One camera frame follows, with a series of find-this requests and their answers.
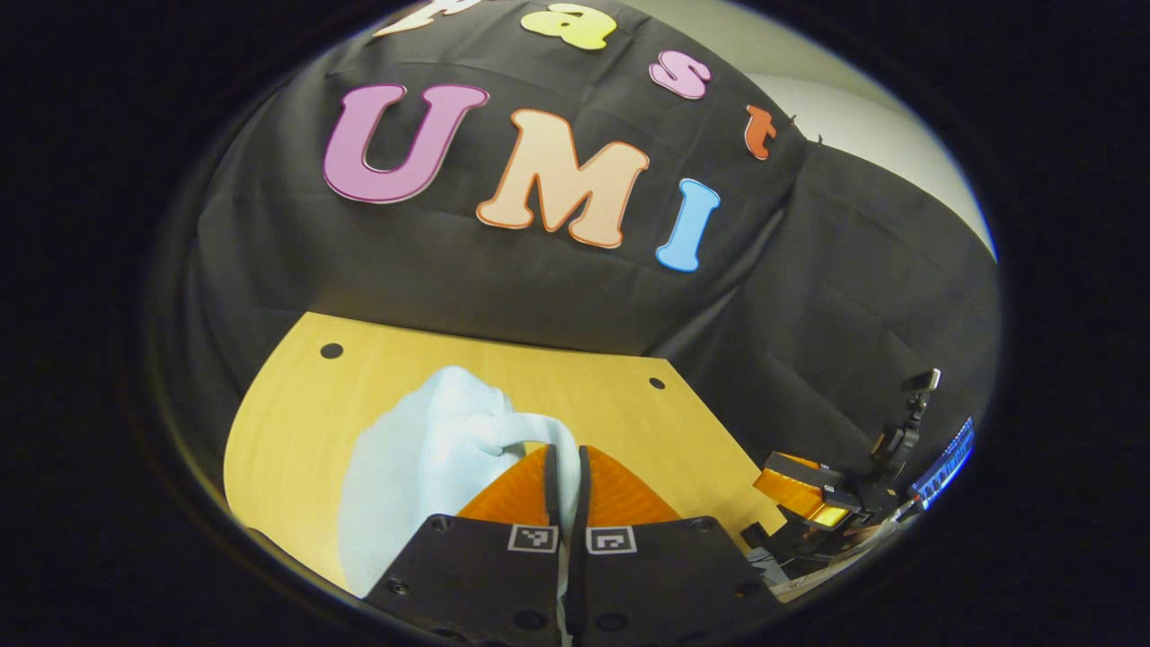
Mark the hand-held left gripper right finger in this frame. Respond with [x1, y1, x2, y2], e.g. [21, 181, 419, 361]
[564, 445, 784, 647]

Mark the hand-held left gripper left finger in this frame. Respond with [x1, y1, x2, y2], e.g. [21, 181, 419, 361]
[364, 443, 565, 647]

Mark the light blue suitcase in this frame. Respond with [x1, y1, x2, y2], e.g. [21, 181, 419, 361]
[337, 366, 583, 601]

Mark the computer monitor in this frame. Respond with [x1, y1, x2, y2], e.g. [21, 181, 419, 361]
[910, 416, 977, 511]

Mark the phone on stand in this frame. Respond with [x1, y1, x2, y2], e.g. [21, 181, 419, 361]
[870, 368, 942, 473]

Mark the black backdrop cloth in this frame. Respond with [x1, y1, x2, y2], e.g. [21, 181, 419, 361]
[148, 0, 1003, 504]

